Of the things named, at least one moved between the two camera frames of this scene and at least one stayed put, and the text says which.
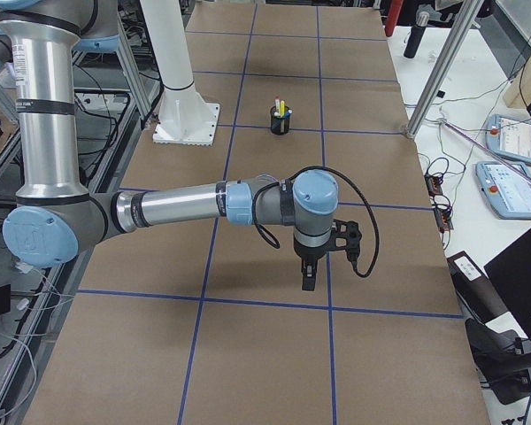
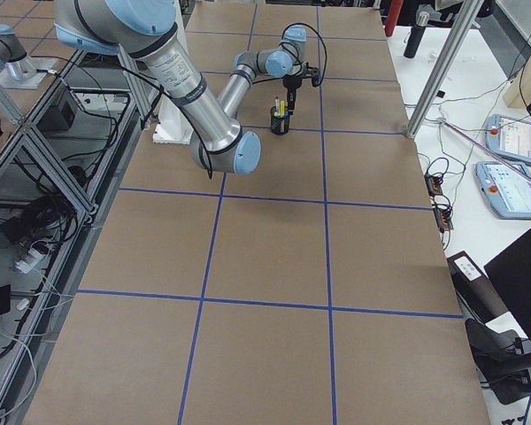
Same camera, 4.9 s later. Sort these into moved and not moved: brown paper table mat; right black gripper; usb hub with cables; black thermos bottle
Moved: right black gripper
Not moved: brown paper table mat; black thermos bottle; usb hub with cables
